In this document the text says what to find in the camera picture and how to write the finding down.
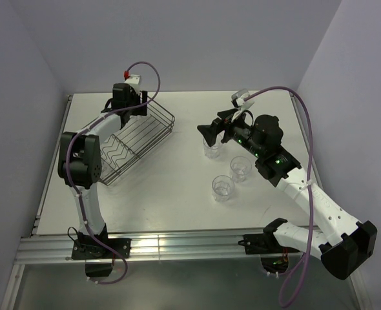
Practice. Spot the clear glass front right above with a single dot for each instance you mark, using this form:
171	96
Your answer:
222	188

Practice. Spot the clear glass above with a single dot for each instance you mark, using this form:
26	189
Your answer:
213	151
222	188
240	168

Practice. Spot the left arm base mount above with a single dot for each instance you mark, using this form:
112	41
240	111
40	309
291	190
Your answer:
113	247

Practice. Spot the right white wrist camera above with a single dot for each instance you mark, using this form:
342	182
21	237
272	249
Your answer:
240	100

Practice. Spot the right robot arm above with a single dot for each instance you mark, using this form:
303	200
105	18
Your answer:
343	244

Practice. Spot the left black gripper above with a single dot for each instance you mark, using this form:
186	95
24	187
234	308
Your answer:
140	111

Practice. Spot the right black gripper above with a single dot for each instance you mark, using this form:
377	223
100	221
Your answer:
210	131

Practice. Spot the aluminium mounting rail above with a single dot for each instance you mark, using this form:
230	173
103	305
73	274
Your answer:
158	246

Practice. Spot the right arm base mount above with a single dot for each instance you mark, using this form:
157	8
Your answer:
263	243

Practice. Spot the clear glass back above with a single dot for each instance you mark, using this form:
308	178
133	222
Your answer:
213	151

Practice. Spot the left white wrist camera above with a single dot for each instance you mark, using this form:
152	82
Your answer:
134	81

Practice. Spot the black wire dish rack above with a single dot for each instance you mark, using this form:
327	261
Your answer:
122	150

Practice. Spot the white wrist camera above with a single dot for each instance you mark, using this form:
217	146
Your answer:
134	81
240	100

